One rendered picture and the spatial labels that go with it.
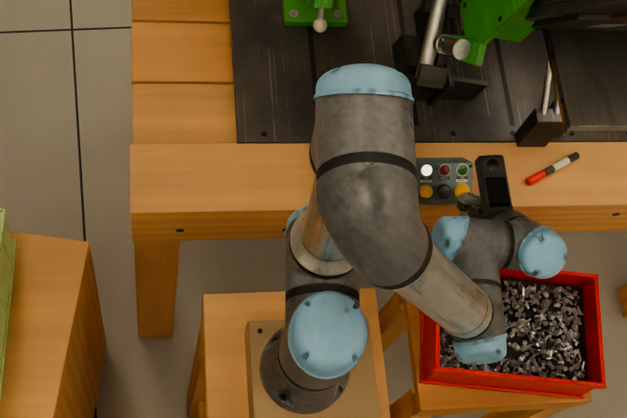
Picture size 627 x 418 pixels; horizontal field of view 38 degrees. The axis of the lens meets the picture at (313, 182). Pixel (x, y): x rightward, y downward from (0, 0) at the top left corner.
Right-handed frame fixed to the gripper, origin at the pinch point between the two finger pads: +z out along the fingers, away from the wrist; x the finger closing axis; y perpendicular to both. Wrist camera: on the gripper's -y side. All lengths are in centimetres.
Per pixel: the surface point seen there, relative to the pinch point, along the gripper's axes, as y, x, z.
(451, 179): -2.2, -2.2, 3.2
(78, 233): 30, -77, 95
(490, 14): -32.8, 2.0, -1.0
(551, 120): -13.3, 16.9, 2.6
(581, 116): -15.9, 16.2, -10.5
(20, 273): 16, -81, 9
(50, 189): 19, -84, 103
